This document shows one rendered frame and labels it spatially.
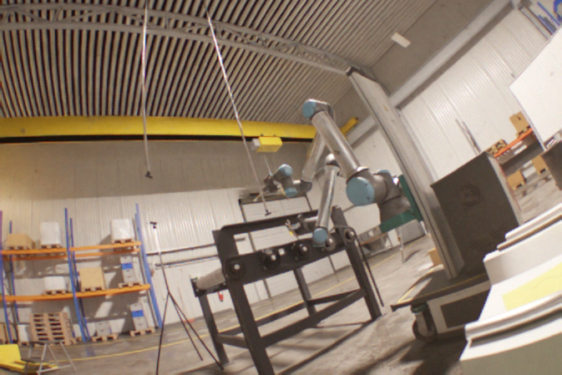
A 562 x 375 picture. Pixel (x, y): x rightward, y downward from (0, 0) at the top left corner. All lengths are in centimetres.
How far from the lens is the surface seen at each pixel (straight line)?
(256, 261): 198
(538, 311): 40
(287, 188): 182
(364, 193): 133
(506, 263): 71
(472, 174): 137
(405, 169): 159
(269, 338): 195
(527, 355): 39
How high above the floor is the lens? 70
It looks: 23 degrees up
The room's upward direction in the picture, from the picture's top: 20 degrees counter-clockwise
